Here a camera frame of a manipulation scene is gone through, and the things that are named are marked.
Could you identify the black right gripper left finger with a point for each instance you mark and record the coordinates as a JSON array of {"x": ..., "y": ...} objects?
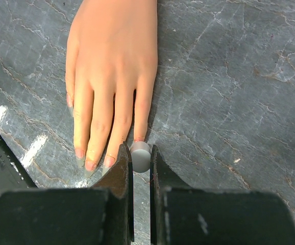
[{"x": 100, "y": 214}]

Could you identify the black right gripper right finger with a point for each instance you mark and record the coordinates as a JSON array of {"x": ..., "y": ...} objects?
[{"x": 181, "y": 214}]

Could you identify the mannequin hand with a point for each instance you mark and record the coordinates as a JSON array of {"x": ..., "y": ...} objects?
[{"x": 110, "y": 71}]

